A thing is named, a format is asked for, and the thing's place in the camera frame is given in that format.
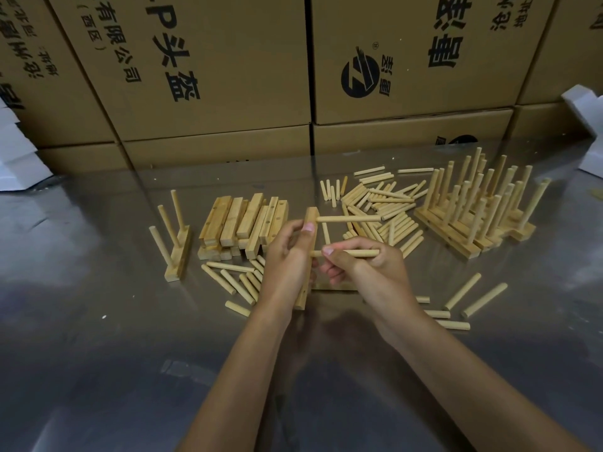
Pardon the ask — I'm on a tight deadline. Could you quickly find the person's right hand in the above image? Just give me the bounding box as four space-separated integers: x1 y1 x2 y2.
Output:
316 237 425 344

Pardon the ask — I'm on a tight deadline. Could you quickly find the person's left hand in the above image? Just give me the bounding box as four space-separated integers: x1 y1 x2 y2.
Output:
256 218 317 325

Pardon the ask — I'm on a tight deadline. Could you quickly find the drilled wooden block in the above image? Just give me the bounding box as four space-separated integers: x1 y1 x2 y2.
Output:
414 207 482 261
430 200 506 247
294 207 321 310
448 191 538 242
423 203 496 253
454 186 538 235
460 183 531 220
163 225 193 283
438 196 514 242
444 193 523 240

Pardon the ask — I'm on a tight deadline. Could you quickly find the pile of drilled wooden bars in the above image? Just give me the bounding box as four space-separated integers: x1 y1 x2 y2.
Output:
197 192 289 262

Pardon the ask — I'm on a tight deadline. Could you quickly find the pile of wooden dowels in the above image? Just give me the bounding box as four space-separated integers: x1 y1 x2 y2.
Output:
201 166 509 331

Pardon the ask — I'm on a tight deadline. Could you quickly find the person's right forearm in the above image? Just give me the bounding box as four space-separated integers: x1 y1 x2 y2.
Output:
391 315 590 452

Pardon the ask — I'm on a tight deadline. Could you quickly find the person's left forearm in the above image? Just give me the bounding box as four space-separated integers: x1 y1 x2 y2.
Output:
181 303 293 452

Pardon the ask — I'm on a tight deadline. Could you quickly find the stack of white foam blocks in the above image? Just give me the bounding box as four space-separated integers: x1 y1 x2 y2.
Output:
0 96 53 193
560 84 603 180

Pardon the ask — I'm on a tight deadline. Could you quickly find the clear tape patch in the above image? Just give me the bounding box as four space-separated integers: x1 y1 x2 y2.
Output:
160 358 217 384

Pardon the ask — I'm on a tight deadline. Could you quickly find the shiny metal table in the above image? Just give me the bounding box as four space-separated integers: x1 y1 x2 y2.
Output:
0 136 603 452

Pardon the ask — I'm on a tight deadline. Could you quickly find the stack of brown cardboard boxes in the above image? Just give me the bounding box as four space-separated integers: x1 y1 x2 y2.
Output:
0 0 603 173

